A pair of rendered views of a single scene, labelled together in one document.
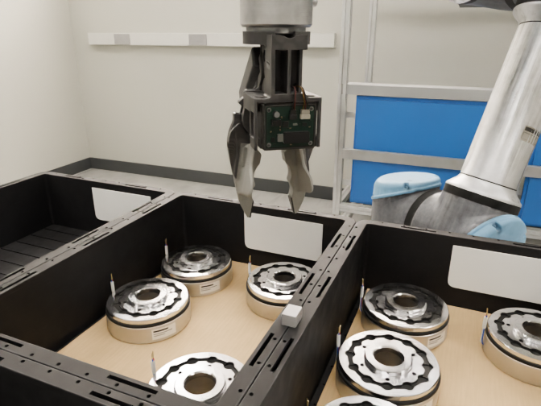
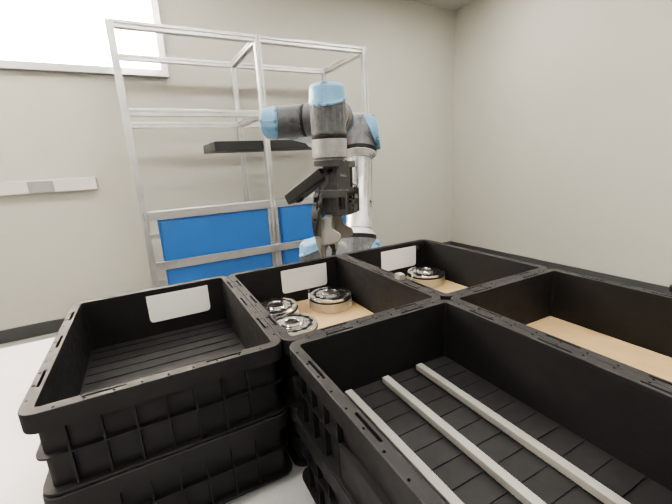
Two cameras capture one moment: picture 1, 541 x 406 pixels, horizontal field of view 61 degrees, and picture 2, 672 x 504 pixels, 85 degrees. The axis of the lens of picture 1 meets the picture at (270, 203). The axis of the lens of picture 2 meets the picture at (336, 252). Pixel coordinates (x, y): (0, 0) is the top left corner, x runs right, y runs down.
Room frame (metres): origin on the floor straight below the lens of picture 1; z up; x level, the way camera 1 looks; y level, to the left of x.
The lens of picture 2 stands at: (-0.01, 0.61, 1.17)
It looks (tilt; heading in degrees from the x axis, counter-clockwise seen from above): 14 degrees down; 310
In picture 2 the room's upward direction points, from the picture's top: 3 degrees counter-clockwise
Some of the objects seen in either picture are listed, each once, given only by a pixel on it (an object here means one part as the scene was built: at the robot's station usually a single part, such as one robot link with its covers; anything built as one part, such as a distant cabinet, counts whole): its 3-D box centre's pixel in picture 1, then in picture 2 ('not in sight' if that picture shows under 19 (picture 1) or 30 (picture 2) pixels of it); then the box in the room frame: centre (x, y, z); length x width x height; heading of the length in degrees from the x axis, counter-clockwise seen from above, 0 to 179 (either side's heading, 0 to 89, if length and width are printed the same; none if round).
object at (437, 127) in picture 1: (426, 157); (221, 254); (2.18, -0.76, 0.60); 0.72 x 0.03 x 0.56; 68
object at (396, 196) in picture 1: (406, 209); (319, 256); (0.79, -0.25, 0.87); 0.13 x 0.12 x 0.14; 28
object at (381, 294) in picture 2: (194, 305); (322, 312); (0.48, 0.09, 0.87); 0.40 x 0.30 x 0.11; 157
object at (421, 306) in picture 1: (405, 302); not in sight; (0.49, -0.17, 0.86); 0.05 x 0.05 x 0.01
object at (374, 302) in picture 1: (405, 305); not in sight; (0.49, -0.17, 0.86); 0.10 x 0.10 x 0.01
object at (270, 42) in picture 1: (277, 90); (334, 188); (0.51, -0.01, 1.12); 0.09 x 0.08 x 0.12; 14
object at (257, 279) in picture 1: (284, 281); (330, 294); (0.55, -0.02, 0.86); 0.10 x 0.10 x 0.01
